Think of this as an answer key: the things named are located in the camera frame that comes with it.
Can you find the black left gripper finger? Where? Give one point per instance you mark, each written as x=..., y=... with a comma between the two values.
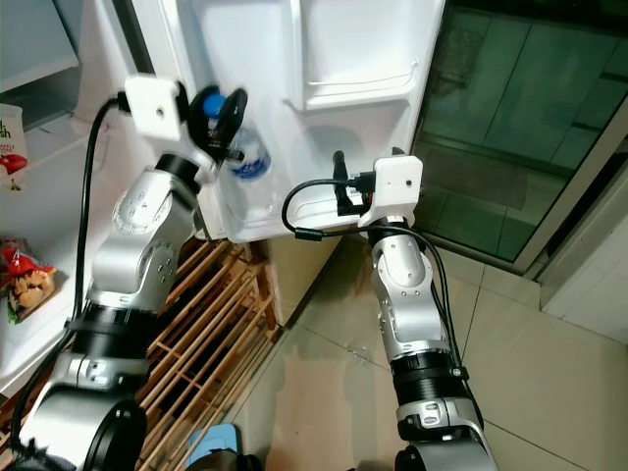
x=235, y=113
x=191, y=110

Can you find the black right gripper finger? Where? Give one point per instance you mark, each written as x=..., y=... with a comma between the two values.
x=340, y=182

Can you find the blue cap water bottle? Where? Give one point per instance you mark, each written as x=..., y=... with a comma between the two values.
x=255, y=165

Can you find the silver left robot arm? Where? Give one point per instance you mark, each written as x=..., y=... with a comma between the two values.
x=147, y=226

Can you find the white fridge door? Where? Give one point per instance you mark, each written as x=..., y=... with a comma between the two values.
x=245, y=39

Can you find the white fridge door bin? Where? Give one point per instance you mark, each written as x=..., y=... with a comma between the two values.
x=255, y=224
x=353, y=49

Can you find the fridge cabinet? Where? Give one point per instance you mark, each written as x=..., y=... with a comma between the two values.
x=59, y=216

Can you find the translucent grey fridge drawer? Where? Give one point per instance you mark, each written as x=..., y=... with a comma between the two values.
x=34, y=39

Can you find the wooden slatted rack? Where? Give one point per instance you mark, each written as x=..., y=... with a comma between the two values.
x=226, y=294

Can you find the dark green glass door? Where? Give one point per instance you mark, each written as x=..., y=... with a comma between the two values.
x=510, y=128

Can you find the white Deli Fresh bag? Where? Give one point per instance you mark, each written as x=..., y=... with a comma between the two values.
x=12, y=147

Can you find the red snack bag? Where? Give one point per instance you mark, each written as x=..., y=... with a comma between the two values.
x=27, y=280

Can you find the light blue floor pad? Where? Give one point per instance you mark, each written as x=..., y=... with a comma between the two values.
x=211, y=444

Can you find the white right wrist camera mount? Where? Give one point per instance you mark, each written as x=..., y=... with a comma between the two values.
x=394, y=186

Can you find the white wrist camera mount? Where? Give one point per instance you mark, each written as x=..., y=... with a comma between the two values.
x=394, y=186
x=154, y=108

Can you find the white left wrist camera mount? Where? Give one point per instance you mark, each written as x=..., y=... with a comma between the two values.
x=154, y=108

